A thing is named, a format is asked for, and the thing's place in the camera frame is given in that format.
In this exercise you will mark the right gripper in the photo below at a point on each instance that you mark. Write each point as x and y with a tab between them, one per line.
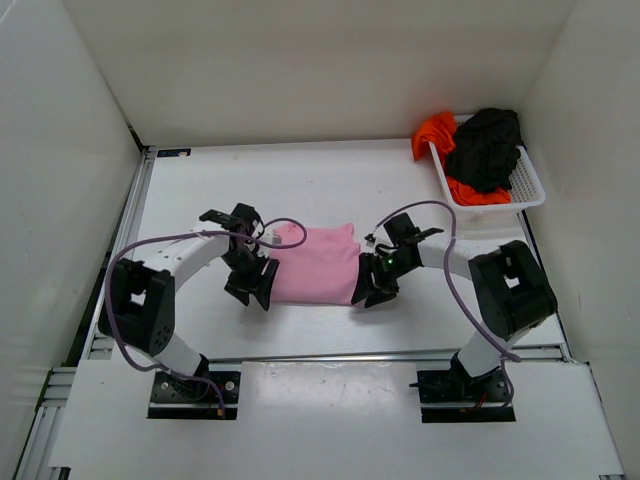
364	283

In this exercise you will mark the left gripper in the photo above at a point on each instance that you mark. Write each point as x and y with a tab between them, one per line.
240	287

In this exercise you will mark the pink t-shirt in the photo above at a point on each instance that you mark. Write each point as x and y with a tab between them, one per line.
323	270

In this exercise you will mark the black t-shirt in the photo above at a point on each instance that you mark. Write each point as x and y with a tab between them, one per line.
486	150

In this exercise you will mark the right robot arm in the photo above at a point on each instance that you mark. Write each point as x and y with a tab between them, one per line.
504	293

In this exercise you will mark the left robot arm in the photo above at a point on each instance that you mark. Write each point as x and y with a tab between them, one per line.
143	292

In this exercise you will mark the blue corner label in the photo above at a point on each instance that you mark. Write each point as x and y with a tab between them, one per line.
173	153

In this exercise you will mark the orange t-shirt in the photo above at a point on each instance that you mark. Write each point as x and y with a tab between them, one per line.
439	130

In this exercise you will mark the white plastic basket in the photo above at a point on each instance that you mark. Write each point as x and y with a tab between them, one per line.
526	191

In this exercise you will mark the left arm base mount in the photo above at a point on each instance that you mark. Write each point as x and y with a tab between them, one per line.
176	399

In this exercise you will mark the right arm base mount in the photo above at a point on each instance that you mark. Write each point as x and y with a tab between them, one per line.
445	398

